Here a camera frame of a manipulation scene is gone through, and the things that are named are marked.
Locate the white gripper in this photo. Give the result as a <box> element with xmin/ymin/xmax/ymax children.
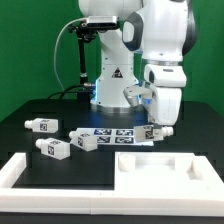
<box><xmin>148</xmin><ymin>85</ymin><xmax>182</xmax><ymax>126</ymax></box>

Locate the white square tabletop part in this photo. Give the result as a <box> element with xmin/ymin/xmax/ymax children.
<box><xmin>114</xmin><ymin>152</ymin><xmax>224</xmax><ymax>193</ymax></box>

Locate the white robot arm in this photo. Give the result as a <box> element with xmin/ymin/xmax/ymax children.
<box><xmin>78</xmin><ymin>0</ymin><xmax>196</xmax><ymax>126</ymax></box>

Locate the white sheet with tags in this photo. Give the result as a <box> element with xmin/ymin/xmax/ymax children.
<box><xmin>77</xmin><ymin>128</ymin><xmax>154</xmax><ymax>146</ymax></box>

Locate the white U-shaped obstacle fence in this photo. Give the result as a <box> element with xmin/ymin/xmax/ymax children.
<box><xmin>0</xmin><ymin>153</ymin><xmax>224</xmax><ymax>217</ymax></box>

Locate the black camera stand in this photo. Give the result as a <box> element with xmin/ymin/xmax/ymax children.
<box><xmin>69</xmin><ymin>23</ymin><xmax>97</xmax><ymax>102</ymax></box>

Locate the grey cable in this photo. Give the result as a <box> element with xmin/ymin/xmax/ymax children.
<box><xmin>53</xmin><ymin>17</ymin><xmax>88</xmax><ymax>92</ymax></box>

